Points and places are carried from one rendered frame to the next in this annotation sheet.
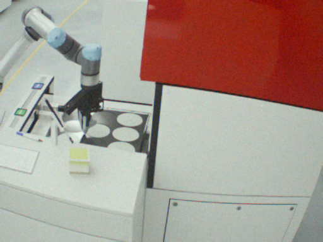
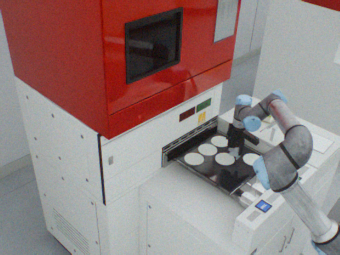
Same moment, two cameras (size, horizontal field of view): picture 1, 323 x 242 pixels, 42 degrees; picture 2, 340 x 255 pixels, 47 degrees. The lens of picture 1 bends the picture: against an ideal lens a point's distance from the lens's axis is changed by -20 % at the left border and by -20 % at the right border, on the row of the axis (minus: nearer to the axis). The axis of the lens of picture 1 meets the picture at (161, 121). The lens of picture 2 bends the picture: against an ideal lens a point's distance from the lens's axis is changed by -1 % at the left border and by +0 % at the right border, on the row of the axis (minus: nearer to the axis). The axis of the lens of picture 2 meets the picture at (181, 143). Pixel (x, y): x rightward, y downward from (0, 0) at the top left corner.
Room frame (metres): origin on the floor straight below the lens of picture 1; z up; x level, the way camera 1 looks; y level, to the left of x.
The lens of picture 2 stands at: (3.10, 1.02, 2.17)
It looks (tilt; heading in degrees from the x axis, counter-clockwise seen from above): 37 degrees down; 217
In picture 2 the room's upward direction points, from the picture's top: 4 degrees clockwise
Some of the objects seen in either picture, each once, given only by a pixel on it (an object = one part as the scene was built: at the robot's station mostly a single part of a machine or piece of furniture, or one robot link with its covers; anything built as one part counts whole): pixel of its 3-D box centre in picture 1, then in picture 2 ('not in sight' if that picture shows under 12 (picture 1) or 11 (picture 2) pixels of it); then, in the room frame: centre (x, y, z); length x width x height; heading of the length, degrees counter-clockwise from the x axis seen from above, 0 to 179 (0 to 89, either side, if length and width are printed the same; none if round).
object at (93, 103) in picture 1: (89, 96); (236, 135); (1.66, 0.27, 1.05); 0.09 x 0.08 x 0.12; 130
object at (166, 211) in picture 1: (221, 211); (125, 190); (1.84, -0.34, 0.41); 0.82 x 0.71 x 0.82; 177
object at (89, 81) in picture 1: (89, 77); (240, 121); (1.65, 0.28, 1.13); 0.08 x 0.08 x 0.05
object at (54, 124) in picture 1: (57, 127); (272, 128); (1.45, 0.36, 1.03); 0.06 x 0.04 x 0.13; 87
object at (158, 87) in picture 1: (164, 87); (167, 136); (1.86, 0.00, 1.02); 0.82 x 0.03 x 0.40; 177
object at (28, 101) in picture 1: (29, 113); (276, 202); (1.77, 0.59, 0.89); 0.55 x 0.09 x 0.14; 177
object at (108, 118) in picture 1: (98, 130); (223, 159); (1.68, 0.24, 0.90); 0.34 x 0.34 x 0.01; 87
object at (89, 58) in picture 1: (90, 58); (243, 107); (1.65, 0.28, 1.21); 0.09 x 0.08 x 0.11; 50
